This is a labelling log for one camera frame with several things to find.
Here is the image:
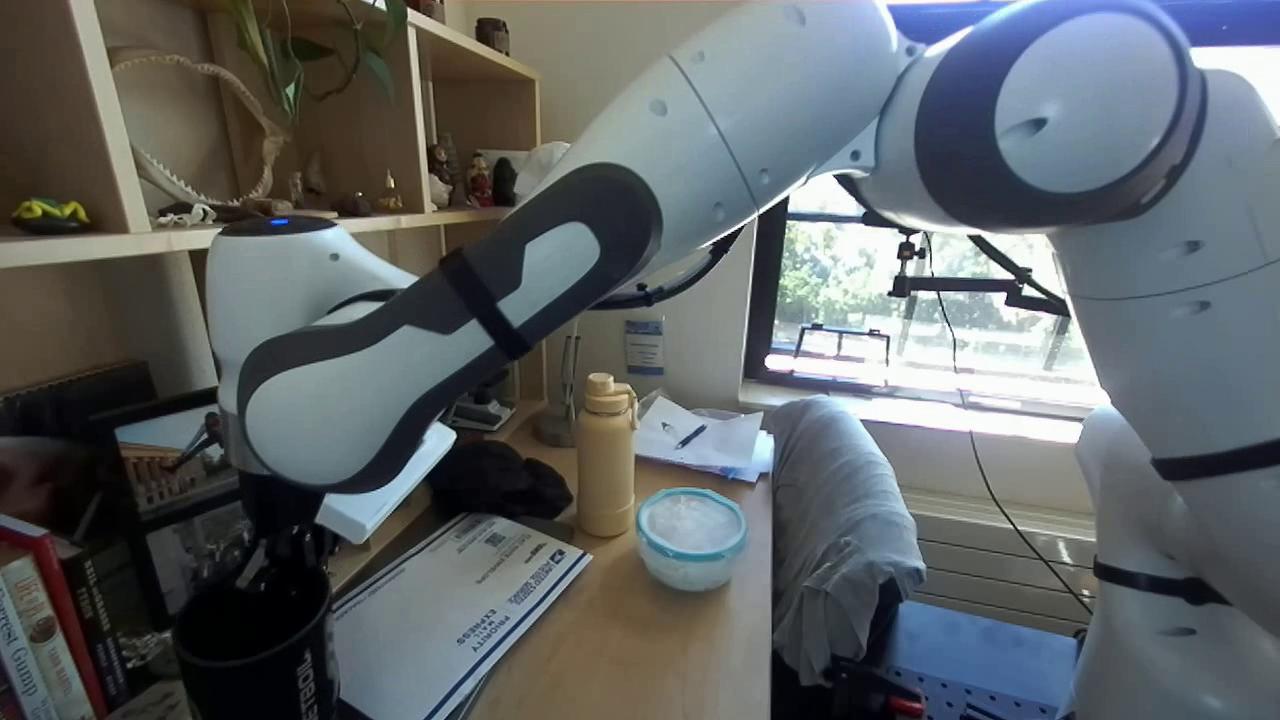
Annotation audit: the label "green potted vine plant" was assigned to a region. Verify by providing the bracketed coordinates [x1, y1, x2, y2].
[213, 0, 410, 132]

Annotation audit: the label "wooden shelf unit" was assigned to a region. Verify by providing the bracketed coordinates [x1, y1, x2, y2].
[0, 0, 552, 720]

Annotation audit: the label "green toy figure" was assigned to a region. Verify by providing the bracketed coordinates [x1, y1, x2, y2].
[6, 197, 95, 240]

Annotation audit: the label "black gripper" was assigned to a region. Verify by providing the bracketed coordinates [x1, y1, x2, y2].
[237, 471, 331, 601]

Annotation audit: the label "small dark jar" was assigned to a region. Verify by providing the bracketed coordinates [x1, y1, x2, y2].
[471, 12, 516, 61]

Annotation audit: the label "red spine book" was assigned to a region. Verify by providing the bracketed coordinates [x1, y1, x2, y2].
[0, 513, 112, 720]

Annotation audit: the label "light blue lidded bowl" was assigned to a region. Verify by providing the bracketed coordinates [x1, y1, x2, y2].
[631, 486, 752, 597]

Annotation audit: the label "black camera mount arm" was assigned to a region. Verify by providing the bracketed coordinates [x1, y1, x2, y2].
[884, 230, 1075, 326]

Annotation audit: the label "white paper sheet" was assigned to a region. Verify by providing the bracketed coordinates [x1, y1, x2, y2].
[323, 509, 596, 720]

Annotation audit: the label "black cloth beanie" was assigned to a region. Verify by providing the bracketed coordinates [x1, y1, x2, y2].
[425, 435, 576, 530]

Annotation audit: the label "black mug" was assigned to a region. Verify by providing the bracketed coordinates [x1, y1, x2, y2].
[173, 561, 334, 720]

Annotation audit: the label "cream water bottle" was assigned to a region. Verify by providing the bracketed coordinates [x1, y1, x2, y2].
[572, 368, 644, 545]

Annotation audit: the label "blue perforated plate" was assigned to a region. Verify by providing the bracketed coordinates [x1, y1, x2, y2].
[877, 597, 1089, 720]

